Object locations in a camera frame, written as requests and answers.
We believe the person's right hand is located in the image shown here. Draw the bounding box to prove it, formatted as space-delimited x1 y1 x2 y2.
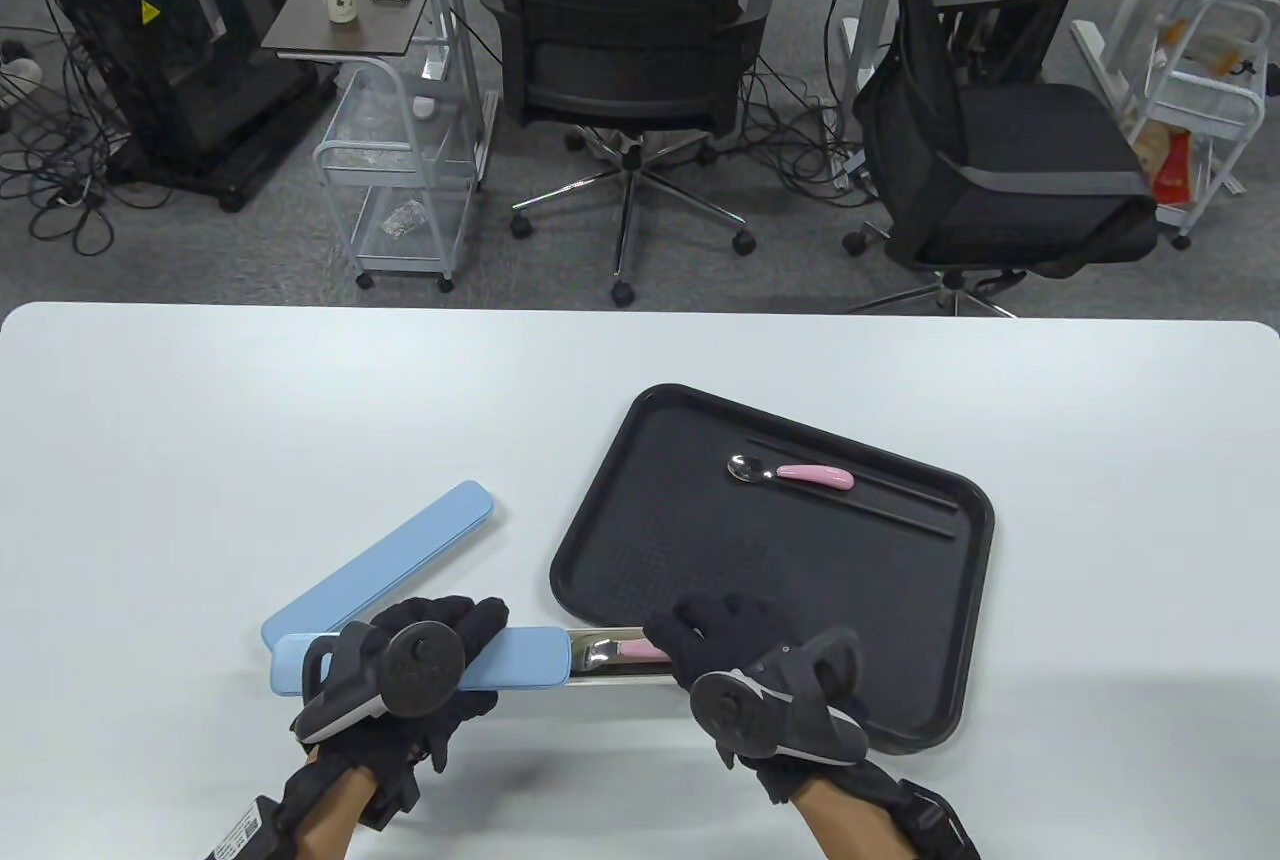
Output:
643 593 883 806

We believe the person's left hand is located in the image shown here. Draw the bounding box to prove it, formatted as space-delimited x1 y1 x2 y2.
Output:
290 595 511 776

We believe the blue slide lunch box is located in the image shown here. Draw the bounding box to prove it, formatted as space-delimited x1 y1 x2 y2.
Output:
262 480 496 646
272 622 691 699

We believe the black white motion controller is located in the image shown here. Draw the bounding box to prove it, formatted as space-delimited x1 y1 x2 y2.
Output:
293 622 468 748
688 626 871 768

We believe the pink handled spoon utensil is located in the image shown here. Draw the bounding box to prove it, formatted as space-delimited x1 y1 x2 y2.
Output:
572 635 671 671
725 453 854 493

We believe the black chopstick utensil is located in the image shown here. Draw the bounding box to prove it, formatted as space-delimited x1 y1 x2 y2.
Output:
845 483 953 538
746 438 959 513

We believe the person's right forearm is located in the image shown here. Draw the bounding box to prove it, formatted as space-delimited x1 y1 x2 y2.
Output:
800 780 916 860

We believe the person's left forearm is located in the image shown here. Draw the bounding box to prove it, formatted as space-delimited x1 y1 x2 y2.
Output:
300 770 376 860

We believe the black plastic tray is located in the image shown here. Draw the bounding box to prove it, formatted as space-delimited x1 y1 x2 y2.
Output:
548 383 997 756

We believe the white power strip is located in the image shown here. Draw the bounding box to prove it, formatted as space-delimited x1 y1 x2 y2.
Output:
825 105 871 191

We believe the black armrest office chair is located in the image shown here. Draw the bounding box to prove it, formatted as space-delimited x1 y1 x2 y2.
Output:
842 0 1163 319

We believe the black mesh office chair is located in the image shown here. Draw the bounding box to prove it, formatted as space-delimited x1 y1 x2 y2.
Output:
478 0 783 309

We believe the brown top white rolling cart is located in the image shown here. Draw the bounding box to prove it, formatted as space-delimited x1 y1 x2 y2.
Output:
262 0 498 293

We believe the silver desk leg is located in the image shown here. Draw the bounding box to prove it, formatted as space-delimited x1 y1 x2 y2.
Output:
430 0 498 191
840 0 901 116

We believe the red packet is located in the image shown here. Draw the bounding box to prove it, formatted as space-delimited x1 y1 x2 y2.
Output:
1153 128 1193 206

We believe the black glass computer case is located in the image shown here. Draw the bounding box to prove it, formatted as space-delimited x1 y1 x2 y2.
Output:
47 0 341 213

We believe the white power adapter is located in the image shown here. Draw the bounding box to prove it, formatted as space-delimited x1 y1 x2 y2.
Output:
0 40 46 106

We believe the tangle of black cables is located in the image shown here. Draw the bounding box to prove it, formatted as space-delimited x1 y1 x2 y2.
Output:
745 50 881 201
0 30 131 256

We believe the white wire rolling cart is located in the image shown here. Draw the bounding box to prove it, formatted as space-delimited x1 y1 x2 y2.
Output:
1130 0 1271 251

